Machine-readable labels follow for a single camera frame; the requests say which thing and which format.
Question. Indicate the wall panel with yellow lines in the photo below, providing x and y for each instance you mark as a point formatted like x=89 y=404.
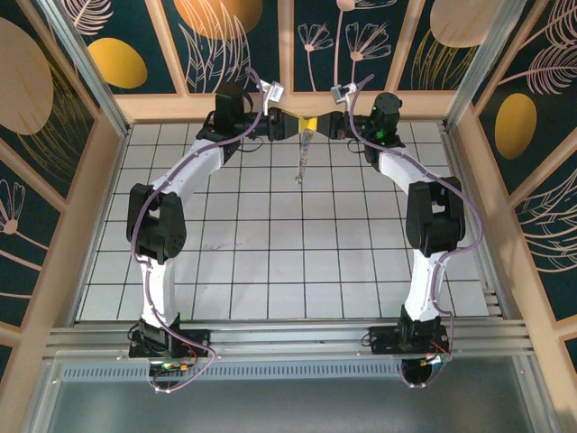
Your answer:
x=433 y=54

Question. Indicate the wall panel with large circle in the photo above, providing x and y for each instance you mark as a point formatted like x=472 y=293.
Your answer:
x=27 y=90

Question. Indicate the small controller board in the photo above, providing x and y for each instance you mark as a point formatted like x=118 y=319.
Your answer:
x=173 y=366
x=439 y=358

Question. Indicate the aluminium frame post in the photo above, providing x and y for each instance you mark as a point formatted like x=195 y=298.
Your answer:
x=88 y=67
x=480 y=67

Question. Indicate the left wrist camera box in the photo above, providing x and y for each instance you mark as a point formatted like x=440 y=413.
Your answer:
x=274 y=92

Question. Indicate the dark floral wall panel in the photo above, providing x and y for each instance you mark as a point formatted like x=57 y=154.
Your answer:
x=22 y=252
x=550 y=234

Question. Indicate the slotted metal cover strip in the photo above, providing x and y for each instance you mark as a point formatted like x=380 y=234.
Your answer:
x=270 y=372

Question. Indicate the grey metal tray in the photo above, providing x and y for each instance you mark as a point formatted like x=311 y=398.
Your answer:
x=288 y=406

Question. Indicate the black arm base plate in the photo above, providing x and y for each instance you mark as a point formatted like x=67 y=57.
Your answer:
x=198 y=340
x=381 y=340

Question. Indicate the wall panel with flower outlines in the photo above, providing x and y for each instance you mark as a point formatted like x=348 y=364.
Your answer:
x=324 y=45

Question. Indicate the aluminium side rail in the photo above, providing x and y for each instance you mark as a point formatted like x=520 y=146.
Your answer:
x=460 y=180

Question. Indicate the clear plastic bag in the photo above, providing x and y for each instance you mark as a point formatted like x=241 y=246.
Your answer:
x=301 y=167

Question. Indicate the wall panel with leaf outlines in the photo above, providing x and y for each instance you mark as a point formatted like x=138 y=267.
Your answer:
x=216 y=45

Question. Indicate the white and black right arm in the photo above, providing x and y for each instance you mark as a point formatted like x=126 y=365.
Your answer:
x=405 y=171

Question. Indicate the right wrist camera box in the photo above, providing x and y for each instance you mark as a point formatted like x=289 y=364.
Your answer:
x=341 y=94

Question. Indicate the long aluminium frame rail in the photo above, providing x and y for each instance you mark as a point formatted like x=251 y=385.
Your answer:
x=288 y=343

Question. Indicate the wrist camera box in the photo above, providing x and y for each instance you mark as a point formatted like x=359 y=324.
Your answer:
x=274 y=92
x=341 y=94

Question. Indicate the wall panel with feather outline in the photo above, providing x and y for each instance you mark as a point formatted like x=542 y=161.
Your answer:
x=516 y=126

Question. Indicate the wall panel with yellow oval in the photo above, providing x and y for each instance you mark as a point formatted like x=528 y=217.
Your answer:
x=117 y=63

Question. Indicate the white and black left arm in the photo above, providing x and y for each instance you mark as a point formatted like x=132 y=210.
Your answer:
x=189 y=167

